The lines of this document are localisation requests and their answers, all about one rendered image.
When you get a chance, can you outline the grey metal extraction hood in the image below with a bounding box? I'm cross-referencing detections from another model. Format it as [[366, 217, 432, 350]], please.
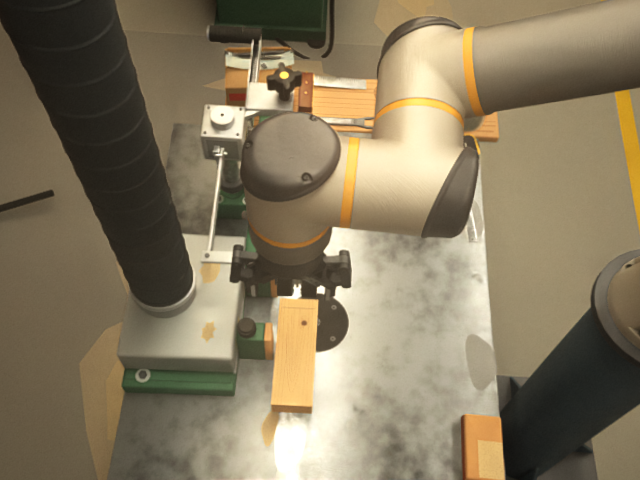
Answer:
[[116, 231, 247, 374]]

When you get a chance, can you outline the green roller column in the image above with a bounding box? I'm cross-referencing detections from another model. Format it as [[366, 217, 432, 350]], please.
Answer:
[[219, 158, 250, 222]]

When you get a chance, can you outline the black round spindle plate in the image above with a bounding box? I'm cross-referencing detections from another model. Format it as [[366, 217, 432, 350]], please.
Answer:
[[313, 293, 350, 354]]

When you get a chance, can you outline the black-grip steel lever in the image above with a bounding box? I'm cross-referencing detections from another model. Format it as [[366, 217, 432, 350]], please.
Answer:
[[208, 24, 265, 84]]

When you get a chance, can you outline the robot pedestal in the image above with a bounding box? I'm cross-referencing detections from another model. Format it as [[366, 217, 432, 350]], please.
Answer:
[[499, 249, 640, 480]]

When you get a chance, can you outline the orange wooden block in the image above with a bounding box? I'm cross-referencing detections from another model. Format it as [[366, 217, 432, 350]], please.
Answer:
[[460, 414, 507, 480]]

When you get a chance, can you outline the black ribbed dust hose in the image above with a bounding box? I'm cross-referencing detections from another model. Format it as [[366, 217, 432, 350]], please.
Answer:
[[0, 0, 197, 318]]

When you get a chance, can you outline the grey hold-down head box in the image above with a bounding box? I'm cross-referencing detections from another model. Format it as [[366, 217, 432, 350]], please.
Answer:
[[200, 103, 247, 161]]

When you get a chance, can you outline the grey steel moulder table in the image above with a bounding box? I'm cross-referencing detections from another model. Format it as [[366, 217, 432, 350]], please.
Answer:
[[106, 122, 502, 480]]

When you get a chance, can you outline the steel rod with foot plate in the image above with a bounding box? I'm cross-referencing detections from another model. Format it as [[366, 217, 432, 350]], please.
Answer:
[[200, 144, 234, 265]]

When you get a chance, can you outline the black star knob yellow dot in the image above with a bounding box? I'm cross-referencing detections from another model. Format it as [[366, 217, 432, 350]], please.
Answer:
[[266, 62, 307, 104]]

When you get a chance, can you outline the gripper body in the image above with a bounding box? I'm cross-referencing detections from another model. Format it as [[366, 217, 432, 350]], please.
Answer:
[[255, 253, 326, 284]]

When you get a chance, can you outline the green block with wood face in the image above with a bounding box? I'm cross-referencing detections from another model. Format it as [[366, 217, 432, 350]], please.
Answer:
[[236, 321, 275, 362]]

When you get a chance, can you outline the grey metal clamp bracket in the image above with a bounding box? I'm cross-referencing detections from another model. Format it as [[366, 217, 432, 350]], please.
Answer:
[[244, 81, 296, 113]]

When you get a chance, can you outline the dark green machine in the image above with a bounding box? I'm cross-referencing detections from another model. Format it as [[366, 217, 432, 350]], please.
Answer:
[[213, 0, 337, 49]]

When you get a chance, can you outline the green fence base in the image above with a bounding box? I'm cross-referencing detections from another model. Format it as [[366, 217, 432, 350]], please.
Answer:
[[121, 366, 239, 397]]

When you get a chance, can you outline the orange wooden board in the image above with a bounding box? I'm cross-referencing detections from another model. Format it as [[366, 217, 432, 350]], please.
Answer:
[[223, 46, 501, 143]]

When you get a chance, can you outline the light wooden sample rail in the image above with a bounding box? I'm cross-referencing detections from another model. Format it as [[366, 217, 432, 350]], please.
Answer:
[[270, 297, 320, 415]]

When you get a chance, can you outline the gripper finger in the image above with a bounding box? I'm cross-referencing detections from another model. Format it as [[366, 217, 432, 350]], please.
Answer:
[[300, 248, 353, 303], [229, 244, 297, 299]]

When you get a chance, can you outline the brown wooden handle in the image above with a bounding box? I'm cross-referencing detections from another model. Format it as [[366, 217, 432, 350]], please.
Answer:
[[298, 73, 315, 113]]

